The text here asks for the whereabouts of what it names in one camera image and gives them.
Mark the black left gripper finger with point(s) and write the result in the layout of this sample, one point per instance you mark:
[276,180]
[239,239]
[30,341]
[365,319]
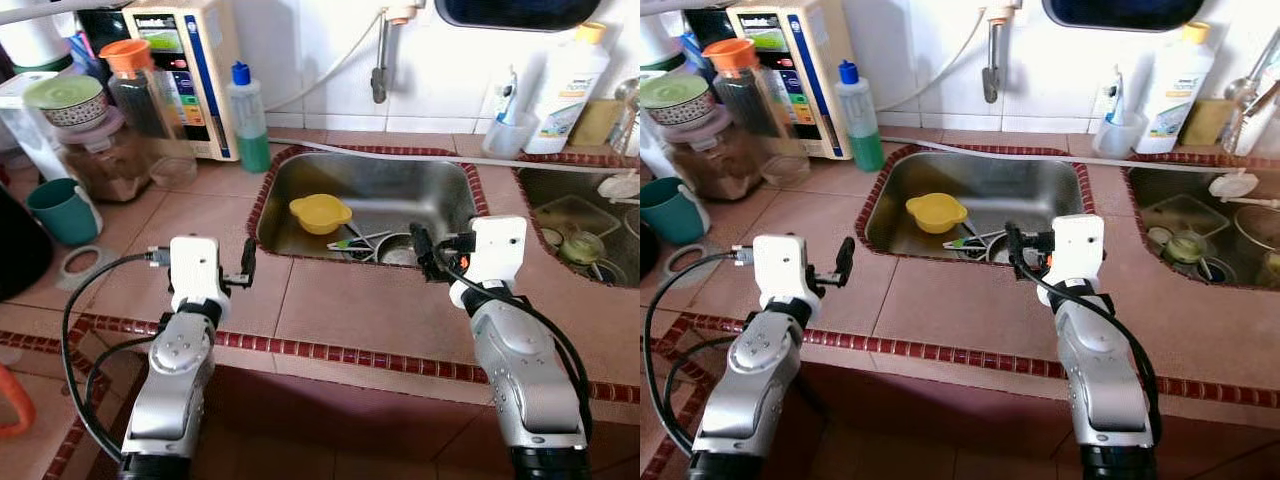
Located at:
[845,262]
[249,265]

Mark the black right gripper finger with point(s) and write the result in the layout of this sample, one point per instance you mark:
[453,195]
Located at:
[423,252]
[1018,252]

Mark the small steel bowl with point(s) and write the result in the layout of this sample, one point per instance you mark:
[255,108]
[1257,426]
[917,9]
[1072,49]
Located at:
[990,250]
[395,250]

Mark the metal spoon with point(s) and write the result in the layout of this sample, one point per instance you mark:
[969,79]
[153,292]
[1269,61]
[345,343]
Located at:
[962,242]
[345,242]

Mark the yellow plastic bowl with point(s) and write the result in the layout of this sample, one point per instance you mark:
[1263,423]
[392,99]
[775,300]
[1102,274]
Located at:
[935,212]
[320,212]

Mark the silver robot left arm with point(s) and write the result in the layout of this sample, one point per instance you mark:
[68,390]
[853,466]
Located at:
[755,390]
[170,390]

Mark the stainless steel sink basin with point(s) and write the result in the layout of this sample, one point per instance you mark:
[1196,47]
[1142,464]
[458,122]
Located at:
[535,185]
[400,190]
[1020,190]
[1150,182]

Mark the clear plastic food container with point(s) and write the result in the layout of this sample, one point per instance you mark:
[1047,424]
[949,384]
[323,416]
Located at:
[1175,210]
[565,212]

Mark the green soap bottle blue cap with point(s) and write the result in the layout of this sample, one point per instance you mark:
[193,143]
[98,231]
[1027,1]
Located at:
[250,140]
[862,140]

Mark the clear plastic cup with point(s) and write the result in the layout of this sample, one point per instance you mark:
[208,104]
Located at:
[510,140]
[1118,140]

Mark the greenish drinking glass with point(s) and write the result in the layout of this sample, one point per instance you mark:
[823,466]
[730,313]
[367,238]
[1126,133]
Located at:
[585,248]
[1188,248]

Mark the glass jar brown powder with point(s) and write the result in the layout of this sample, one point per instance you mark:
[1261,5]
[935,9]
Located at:
[100,170]
[710,170]

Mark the white blue tube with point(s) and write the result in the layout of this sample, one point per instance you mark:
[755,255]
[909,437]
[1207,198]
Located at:
[1115,90]
[508,90]

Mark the teal mug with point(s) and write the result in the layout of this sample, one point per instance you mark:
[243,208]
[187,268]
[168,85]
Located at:
[672,215]
[58,215]

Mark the white sink strainer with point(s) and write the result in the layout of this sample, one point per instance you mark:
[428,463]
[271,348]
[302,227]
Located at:
[620,186]
[1232,185]

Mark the white detergent bottle yellow cap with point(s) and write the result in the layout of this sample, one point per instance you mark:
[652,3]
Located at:
[560,100]
[1170,100]

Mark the clear jar orange lid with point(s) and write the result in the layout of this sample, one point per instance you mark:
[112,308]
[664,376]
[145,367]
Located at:
[745,100]
[135,100]

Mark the yellow dish sponge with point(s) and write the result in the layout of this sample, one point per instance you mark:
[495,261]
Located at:
[595,122]
[1205,122]

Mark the beige water ionizer appliance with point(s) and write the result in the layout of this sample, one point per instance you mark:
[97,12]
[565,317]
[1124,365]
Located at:
[215,70]
[830,70]

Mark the black kettle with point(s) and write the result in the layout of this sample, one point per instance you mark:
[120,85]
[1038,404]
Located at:
[20,250]

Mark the chrome sink faucet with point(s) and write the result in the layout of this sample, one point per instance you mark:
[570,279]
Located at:
[628,120]
[1250,95]

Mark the large steel bowl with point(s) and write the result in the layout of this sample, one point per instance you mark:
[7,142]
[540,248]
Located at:
[1260,230]

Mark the clear pitcher white lid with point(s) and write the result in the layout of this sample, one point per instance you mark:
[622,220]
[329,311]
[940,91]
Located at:
[20,130]
[648,150]

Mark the patterned bowl green lid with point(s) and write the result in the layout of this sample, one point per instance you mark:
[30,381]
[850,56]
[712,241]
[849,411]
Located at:
[675,95]
[60,95]

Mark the dark blue hanging pan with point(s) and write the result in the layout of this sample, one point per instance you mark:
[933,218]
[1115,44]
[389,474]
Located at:
[1120,12]
[515,12]

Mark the black container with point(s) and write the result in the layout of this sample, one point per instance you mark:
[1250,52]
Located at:
[103,28]
[715,28]

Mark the white thermos green band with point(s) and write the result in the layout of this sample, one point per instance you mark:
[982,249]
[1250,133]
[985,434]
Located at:
[660,40]
[35,40]

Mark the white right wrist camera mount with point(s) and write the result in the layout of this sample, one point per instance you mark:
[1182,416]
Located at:
[497,250]
[1078,250]

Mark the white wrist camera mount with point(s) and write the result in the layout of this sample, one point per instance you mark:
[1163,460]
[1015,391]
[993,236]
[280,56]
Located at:
[1078,250]
[497,250]
[785,270]
[195,270]

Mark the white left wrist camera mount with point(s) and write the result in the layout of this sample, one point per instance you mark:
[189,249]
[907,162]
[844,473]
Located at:
[195,270]
[785,270]

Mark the small chrome wall tap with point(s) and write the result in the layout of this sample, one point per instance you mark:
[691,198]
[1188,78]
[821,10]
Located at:
[990,80]
[380,80]

